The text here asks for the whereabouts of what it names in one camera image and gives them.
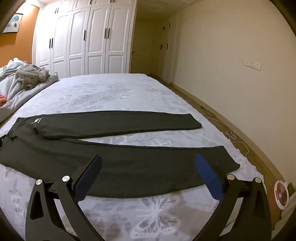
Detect bed with butterfly sheet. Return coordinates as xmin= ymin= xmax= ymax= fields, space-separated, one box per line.
xmin=0 ymin=74 xmax=266 ymax=241

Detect white wall socket panel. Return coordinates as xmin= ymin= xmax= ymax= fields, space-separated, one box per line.
xmin=243 ymin=58 xmax=261 ymax=71

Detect light grey duvet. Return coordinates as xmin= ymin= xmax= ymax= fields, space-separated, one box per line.
xmin=0 ymin=58 xmax=60 ymax=123

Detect white cable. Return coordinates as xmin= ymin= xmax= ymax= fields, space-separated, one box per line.
xmin=200 ymin=106 xmax=250 ymax=158

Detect crumpled grey garment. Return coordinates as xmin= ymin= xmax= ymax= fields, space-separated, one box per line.
xmin=16 ymin=64 xmax=50 ymax=91

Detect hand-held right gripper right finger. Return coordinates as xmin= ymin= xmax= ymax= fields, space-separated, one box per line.
xmin=194 ymin=153 xmax=272 ymax=241

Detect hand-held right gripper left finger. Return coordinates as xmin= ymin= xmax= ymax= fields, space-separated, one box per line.
xmin=25 ymin=155 xmax=103 ymax=241

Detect cream built-in cabinet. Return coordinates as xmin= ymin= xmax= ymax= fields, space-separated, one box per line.
xmin=150 ymin=21 xmax=179 ymax=82

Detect feather wall picture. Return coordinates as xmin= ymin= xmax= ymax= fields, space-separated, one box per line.
xmin=2 ymin=13 xmax=23 ymax=33

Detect dark green pants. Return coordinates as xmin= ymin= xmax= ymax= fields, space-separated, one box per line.
xmin=0 ymin=111 xmax=241 ymax=199

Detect round pink white fan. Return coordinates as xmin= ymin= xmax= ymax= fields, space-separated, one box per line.
xmin=274 ymin=180 xmax=290 ymax=210

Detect white panelled wardrobe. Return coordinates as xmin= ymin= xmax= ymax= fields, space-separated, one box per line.
xmin=32 ymin=0 xmax=137 ymax=78

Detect cream door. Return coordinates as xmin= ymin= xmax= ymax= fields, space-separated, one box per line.
xmin=130 ymin=19 xmax=153 ymax=74

